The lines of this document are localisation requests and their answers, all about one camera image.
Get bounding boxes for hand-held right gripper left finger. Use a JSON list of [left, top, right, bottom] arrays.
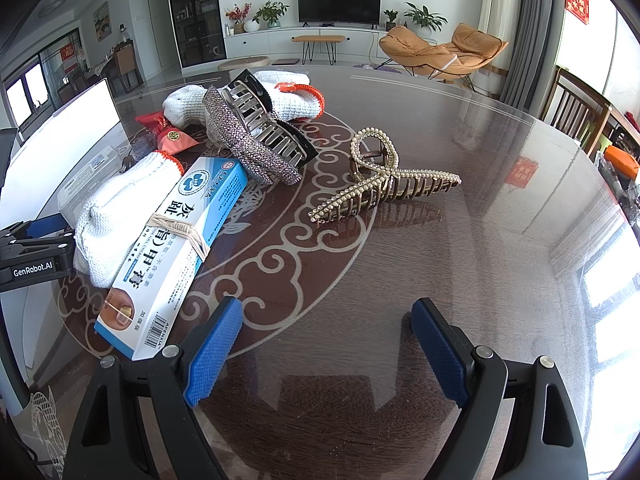
[[62, 296, 244, 480]]

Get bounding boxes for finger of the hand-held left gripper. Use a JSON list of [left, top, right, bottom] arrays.
[[0, 237, 77, 293], [0, 214, 68, 242]]

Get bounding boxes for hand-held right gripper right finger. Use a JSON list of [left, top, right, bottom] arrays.
[[410, 297, 591, 480]]

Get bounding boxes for clear plastic box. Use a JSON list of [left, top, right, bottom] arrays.
[[56, 145, 132, 223]]

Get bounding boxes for white cardboard box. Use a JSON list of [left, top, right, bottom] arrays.
[[0, 78, 126, 226]]

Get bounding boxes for white blue ointment box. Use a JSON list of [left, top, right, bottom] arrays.
[[94, 156, 249, 361]]

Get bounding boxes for red snack packet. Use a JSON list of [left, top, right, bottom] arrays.
[[135, 111, 198, 155]]

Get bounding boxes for pearl hair claw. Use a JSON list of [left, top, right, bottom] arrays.
[[307, 129, 462, 224]]

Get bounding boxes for rhinestone hair claw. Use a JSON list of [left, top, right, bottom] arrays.
[[202, 71, 319, 188]]

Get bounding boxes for window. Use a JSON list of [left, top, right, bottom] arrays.
[[5, 62, 56, 128]]

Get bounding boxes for red door sign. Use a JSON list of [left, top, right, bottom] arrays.
[[60, 41, 79, 75]]

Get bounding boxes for wooden dining chair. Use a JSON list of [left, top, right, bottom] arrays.
[[114, 42, 143, 92]]

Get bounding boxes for framed painting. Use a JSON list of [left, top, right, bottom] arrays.
[[93, 1, 111, 42]]

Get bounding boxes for dark glass display cabinet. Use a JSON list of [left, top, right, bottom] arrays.
[[166, 0, 224, 68]]

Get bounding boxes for round floor cushion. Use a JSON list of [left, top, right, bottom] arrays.
[[218, 56, 274, 72]]

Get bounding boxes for orange box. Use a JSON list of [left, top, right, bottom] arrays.
[[603, 144, 640, 181]]

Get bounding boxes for red flower bouquet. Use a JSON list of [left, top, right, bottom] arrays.
[[225, 4, 252, 35]]

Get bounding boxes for wooden slatted chair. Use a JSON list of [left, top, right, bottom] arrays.
[[541, 66, 615, 158]]

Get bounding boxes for white television cabinet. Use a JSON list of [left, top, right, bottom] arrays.
[[223, 27, 401, 61]]

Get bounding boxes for purple rug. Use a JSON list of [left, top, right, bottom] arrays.
[[352, 61, 401, 75]]

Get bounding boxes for green potted plant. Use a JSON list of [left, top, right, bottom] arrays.
[[251, 1, 290, 29]]

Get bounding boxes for orange lounge chair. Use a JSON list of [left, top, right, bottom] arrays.
[[378, 22, 509, 92]]

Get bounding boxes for wooden bench black legs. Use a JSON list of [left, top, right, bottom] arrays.
[[291, 35, 347, 65]]

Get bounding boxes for grey curtain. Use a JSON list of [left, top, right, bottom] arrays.
[[500, 0, 568, 106]]

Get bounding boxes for large leafy potted plant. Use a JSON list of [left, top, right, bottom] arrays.
[[403, 2, 448, 39]]

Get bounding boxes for white sheer curtain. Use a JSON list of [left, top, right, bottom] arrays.
[[477, 0, 526, 101]]

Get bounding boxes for black television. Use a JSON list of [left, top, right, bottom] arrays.
[[297, 0, 382, 26]]

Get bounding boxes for red wall hanging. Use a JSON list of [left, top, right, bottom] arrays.
[[565, 0, 592, 25]]

